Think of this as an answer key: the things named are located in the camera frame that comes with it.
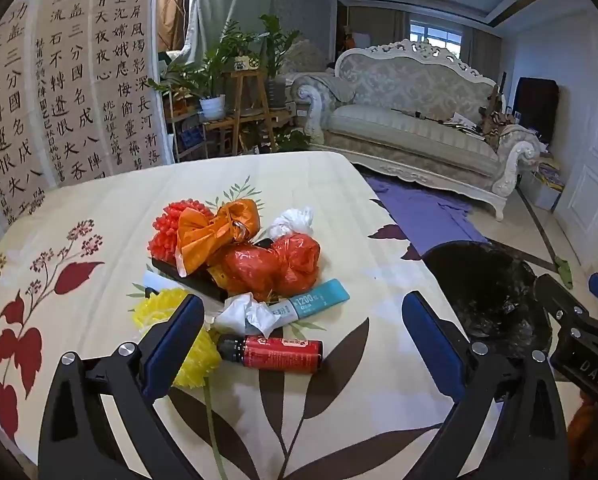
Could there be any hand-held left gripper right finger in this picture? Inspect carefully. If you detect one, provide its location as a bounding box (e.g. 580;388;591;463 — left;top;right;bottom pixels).
401;290;570;480

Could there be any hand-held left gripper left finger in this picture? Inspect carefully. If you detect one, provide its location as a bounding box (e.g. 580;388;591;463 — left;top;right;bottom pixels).
39;292;206;480

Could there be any yellow foam net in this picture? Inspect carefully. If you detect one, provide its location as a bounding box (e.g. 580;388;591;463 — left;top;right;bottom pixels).
131;289;222;389

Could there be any black rectangular tube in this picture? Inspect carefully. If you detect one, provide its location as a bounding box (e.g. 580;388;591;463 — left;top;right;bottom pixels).
151;237;280;303

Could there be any trash bin with black liner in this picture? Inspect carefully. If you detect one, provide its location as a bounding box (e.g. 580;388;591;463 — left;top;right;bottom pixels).
423;241;554;359

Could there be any white tissue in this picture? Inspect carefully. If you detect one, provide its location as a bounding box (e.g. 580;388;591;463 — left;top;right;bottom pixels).
214;294;282;337

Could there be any dark bottle red label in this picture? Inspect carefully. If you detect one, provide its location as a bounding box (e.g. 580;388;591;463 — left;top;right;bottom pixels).
216;335;324;374

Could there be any red foam net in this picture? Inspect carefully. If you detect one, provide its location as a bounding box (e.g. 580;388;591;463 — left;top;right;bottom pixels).
148;201;214;262

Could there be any red plastic bag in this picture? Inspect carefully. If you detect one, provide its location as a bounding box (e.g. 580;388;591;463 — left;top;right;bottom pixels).
209;232;322;302

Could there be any orange plastic bag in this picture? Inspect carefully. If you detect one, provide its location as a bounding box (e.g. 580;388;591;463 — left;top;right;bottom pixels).
176;199;272;277

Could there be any white plastic bag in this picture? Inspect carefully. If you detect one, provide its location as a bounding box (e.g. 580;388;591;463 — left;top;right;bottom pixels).
269;206;314;241

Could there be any person's right forearm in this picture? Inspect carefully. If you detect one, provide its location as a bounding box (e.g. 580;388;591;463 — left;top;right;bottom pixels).
568;392;598;466

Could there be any green slipper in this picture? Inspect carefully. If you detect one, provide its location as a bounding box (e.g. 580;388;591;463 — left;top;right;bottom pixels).
554;255;576;289

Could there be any white paper card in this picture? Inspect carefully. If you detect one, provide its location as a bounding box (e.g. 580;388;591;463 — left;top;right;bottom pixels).
144;271;180;294

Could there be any clear storage box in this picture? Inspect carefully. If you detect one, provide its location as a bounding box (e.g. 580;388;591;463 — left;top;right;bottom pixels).
519;157;566;211

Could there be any white panelled door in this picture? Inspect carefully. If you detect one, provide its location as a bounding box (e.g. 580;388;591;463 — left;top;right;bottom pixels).
554;55;598;267

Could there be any purple floor cloth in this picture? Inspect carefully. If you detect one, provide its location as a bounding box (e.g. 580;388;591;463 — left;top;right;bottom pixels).
366;175;487;261

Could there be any floral tablecloth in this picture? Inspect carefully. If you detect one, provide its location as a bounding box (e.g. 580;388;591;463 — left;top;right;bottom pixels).
0;150;510;480

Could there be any tiger print cloth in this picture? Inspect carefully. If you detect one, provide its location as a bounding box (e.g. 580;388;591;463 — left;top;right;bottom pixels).
481;110;518;149

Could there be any pile of papers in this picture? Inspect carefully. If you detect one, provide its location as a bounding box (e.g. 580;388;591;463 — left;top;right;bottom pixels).
441;112;484;136

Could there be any ornate white sofa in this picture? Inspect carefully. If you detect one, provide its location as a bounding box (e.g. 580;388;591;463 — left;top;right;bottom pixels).
291;39;542;221

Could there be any low wooden plant shelf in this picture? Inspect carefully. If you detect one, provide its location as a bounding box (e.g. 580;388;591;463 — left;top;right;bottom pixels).
166;110;297;162

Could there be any black rod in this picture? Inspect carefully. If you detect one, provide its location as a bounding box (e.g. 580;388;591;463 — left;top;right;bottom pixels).
389;107;448;124

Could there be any small floor plant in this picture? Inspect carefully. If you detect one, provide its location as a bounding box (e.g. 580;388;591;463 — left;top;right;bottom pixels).
274;127;312;154

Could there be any white plant pot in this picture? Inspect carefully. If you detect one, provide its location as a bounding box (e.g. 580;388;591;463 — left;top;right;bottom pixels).
199;94;227;122

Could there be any tall wooden plant stand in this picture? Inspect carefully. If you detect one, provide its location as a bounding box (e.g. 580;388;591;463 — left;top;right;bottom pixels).
221;69;280;155

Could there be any striped grey cushion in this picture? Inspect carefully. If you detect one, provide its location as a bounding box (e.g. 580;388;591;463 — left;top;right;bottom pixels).
321;74;356;106

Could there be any calligraphy scroll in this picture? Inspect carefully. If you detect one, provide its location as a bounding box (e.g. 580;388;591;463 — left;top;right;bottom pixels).
31;0;106;192
93;0;174;177
0;0;50;266

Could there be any leafy green potted plant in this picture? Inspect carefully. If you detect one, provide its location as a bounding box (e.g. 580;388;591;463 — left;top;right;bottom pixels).
151;35;260;107

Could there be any window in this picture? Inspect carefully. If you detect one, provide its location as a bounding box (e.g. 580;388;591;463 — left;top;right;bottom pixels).
409;20;464;59

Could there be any tall dark green plant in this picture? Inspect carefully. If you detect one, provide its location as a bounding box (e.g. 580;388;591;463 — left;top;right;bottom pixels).
259;14;302;82

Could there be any brown hanging cloth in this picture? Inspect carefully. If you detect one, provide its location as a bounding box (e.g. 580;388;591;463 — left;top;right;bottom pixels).
156;0;190;54

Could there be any grey green curtain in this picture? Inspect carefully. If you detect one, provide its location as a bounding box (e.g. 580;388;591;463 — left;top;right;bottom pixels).
181;0;280;62

